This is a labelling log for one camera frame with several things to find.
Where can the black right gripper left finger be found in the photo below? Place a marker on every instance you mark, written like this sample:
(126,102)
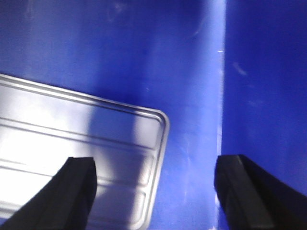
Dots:
(64,203)

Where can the blue box upper right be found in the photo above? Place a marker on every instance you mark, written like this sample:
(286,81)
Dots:
(231,75)

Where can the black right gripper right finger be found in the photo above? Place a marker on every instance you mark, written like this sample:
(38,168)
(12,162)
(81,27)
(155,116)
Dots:
(253,199)

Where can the small silver tray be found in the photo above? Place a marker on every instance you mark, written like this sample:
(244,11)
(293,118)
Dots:
(41,126)

